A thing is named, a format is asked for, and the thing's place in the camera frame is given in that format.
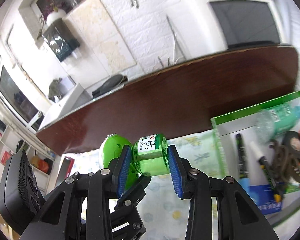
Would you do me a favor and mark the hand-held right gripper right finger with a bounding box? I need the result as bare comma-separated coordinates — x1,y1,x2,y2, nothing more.
167,144,280,240

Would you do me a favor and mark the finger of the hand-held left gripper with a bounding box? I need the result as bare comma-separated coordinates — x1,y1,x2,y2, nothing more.
114,176,152,210
111,206,147,240

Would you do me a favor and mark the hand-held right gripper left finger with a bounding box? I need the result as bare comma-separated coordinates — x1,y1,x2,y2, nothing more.
20,144,133,240

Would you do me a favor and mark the green mosquito repellent heater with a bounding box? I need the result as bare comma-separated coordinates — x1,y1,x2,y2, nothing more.
99,133,171,177

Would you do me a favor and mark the green cardboard box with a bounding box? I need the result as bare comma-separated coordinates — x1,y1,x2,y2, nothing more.
210,90,300,215

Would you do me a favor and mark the black pen green label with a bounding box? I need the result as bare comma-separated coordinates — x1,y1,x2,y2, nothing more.
235,134,251,178

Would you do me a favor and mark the black marker white cap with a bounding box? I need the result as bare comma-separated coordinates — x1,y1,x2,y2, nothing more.
249,141,283,202

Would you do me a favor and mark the blue medicine box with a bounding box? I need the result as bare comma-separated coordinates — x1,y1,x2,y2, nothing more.
240,177,286,213

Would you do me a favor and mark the clear bottle green label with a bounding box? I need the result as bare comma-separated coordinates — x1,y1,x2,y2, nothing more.
255,102,300,143

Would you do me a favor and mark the small green printed box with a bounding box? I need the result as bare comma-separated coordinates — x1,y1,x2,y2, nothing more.
285,182,300,193

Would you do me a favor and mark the black tape roll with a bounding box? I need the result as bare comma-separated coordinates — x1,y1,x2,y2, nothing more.
281,131,300,159

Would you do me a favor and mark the white storage shelf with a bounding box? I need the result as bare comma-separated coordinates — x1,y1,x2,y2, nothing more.
0,124,61,181

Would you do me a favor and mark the red smartphone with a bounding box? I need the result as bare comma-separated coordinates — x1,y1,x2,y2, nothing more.
55,156,75,183

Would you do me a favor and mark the dark wooden board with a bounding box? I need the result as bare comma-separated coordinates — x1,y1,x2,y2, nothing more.
36,45,300,155

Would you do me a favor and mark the dark oval brush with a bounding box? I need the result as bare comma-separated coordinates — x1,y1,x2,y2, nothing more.
92,74,128,98

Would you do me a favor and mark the glass door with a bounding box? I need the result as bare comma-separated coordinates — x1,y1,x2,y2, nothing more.
0,64,45,128

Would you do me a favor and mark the green dinosaur toy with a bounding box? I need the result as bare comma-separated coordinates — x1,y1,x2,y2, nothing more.
49,78,63,103

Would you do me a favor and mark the beige stone slab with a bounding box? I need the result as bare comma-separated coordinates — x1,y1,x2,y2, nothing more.
65,0,137,78

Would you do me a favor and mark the white countertop appliance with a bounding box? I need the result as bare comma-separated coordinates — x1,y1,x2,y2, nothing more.
165,0,294,55

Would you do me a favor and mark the white plant pot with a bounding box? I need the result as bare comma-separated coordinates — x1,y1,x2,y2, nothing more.
46,9,67,26

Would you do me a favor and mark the purple leafy plant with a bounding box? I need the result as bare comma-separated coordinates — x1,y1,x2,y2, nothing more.
37,0,68,40

